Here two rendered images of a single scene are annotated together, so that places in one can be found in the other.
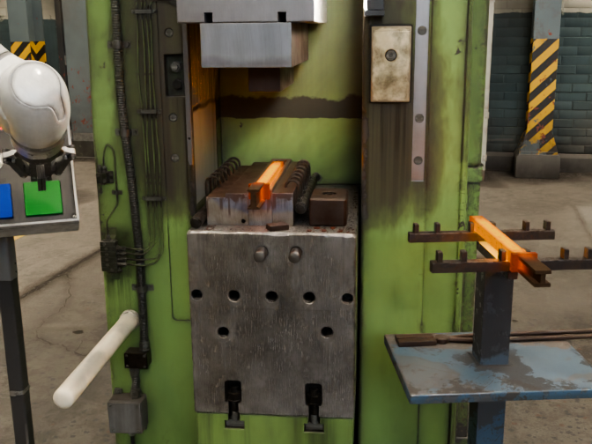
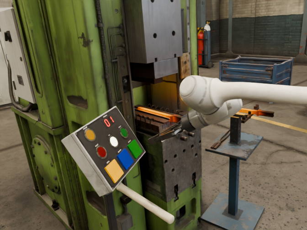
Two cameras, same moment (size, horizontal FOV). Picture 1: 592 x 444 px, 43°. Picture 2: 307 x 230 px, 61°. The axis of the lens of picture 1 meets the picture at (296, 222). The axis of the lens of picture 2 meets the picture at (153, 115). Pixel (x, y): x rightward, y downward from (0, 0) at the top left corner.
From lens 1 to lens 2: 1.52 m
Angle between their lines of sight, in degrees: 46
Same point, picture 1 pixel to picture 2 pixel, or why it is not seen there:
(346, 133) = (142, 91)
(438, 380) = (240, 152)
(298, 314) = (190, 153)
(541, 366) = (245, 138)
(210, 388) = (170, 191)
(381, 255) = not seen: hidden behind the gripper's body
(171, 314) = (132, 176)
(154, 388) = (129, 207)
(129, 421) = (129, 224)
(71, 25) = not seen: outside the picture
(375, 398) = not seen: hidden behind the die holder
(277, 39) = (174, 63)
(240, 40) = (165, 66)
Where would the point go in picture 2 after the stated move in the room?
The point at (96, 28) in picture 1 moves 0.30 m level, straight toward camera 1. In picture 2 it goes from (96, 71) to (147, 71)
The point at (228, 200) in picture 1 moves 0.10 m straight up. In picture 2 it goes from (164, 124) to (163, 109)
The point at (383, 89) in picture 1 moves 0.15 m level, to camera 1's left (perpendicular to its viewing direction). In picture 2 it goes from (184, 74) to (172, 78)
